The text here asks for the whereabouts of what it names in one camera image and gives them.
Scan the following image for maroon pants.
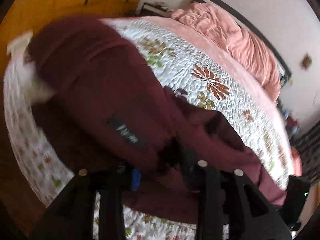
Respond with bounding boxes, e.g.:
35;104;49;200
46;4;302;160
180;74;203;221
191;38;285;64
27;17;286;223

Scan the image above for dark curtain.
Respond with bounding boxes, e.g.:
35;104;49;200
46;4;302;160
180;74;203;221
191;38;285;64
293;121;320;185

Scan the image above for cluttered side table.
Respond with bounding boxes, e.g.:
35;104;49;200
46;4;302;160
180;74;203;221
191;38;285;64
277;99;299;139

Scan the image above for black bed headboard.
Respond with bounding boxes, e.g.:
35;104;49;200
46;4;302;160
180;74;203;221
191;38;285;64
192;0;292;87

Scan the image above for pink bed sheet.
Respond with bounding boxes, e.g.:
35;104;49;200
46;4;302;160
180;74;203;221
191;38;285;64
104;16;295;188

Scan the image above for pink crumpled blanket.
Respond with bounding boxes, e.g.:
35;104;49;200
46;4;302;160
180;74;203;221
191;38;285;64
171;2;280;102

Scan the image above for white floral quilt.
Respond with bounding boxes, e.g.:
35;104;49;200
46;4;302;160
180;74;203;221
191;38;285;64
3;19;296;240

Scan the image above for orange wooden wardrobe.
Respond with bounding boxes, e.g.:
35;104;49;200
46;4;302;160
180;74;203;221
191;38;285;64
1;0;140;73

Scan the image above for small brown wall ornament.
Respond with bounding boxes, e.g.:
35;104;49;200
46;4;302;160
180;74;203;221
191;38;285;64
300;54;312;70

